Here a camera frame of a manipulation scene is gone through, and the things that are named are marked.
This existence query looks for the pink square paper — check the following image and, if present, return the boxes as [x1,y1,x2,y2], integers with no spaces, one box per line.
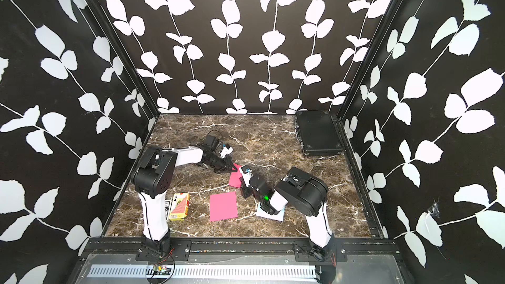
[228,164,242,188]
[209,191,238,222]

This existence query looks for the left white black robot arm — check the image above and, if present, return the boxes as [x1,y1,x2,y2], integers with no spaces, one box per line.
[130,135,237,255]

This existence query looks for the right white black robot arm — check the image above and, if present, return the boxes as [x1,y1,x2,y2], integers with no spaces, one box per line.
[239,165,333,261]

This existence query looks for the yellow red card box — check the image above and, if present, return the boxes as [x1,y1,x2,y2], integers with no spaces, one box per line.
[168,193,189,222]

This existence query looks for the black white card deck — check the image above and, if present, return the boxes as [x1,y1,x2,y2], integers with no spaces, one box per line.
[164,199,172,221]

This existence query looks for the black carrying case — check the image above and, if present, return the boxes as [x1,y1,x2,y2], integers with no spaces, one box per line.
[295,110,344,156]

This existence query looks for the small circuit board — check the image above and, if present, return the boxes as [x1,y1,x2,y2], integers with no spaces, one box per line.
[146,264,174,278]

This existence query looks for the white perforated strip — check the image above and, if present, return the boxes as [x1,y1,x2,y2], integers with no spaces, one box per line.
[85,264,317,281]

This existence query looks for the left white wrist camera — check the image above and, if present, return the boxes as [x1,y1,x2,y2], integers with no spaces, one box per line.
[220,144,234,159]

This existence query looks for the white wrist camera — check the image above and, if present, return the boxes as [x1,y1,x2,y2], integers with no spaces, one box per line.
[220,144,234,159]
[239,165,253,187]

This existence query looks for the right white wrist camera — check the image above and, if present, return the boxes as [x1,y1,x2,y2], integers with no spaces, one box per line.
[239,165,253,187]

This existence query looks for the black front mounting rail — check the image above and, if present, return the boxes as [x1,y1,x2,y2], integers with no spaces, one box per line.
[81,237,402,264]

